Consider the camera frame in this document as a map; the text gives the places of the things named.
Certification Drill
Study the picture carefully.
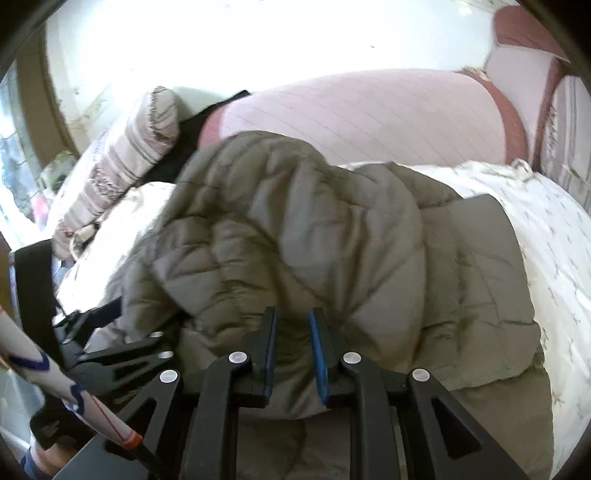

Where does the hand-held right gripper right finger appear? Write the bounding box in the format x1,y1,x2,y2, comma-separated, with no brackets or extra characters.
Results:
307,307,530,480

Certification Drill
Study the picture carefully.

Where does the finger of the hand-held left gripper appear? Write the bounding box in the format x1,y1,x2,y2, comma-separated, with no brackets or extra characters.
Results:
52,297,176,415
13,239,61,333

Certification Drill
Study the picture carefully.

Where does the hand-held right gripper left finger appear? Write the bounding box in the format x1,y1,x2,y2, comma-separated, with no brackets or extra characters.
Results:
53,307,280,480

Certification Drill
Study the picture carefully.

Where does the olive quilted hooded jacket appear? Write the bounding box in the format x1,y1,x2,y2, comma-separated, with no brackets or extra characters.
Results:
104,130,555,480

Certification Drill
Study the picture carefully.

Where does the person's left forearm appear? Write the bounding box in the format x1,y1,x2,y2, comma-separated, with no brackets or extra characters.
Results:
30,440,89,479

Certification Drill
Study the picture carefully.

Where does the plastic bag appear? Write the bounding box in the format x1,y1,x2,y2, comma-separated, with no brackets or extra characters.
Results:
39,154,79,195

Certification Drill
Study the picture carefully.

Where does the patterned glass door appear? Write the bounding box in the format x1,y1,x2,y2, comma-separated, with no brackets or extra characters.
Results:
0,60,61,241

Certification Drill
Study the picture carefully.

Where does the striped floral pillow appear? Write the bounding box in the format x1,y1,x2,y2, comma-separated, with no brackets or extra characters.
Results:
51,85,181,260

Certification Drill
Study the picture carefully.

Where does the black cloth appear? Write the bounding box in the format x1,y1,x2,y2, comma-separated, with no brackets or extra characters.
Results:
148,90,250,184

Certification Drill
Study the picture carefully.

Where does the pink bolster cushion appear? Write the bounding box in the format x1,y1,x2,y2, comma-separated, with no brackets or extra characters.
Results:
200,69,530,165

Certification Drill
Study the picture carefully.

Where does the white leaf-print bedsheet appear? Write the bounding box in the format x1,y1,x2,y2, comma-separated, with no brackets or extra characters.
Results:
55,161,591,480

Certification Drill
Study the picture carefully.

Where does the small cream item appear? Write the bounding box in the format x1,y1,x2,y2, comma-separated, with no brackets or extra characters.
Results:
459,67,493,84

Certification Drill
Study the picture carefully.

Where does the large striped floral cushion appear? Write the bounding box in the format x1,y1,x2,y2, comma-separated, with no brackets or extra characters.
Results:
536,74,591,209

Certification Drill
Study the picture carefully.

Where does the pink and maroon sofa backrest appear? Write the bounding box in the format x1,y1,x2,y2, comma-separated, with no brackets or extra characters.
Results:
485,4,574,112

